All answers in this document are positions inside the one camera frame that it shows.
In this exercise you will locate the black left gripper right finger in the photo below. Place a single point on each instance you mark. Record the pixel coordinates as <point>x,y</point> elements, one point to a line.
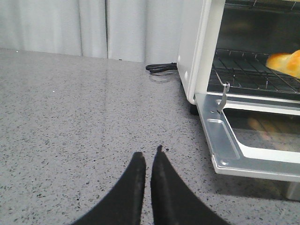
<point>173,203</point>

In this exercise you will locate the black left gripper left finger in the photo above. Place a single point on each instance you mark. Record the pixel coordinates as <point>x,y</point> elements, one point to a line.
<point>123,203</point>

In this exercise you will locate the glass oven door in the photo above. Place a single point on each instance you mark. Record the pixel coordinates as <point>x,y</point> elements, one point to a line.
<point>229,156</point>

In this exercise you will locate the golden croissant bread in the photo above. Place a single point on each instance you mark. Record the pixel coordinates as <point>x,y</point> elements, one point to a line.
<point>285,63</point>

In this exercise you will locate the white Toshiba toaster oven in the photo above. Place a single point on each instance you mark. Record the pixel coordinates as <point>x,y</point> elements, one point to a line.
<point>259,26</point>

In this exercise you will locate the grey pleated curtain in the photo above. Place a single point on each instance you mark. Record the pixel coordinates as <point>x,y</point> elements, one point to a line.
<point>133,30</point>

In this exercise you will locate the wire oven rack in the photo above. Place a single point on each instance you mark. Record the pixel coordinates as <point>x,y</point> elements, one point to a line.
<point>245,72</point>

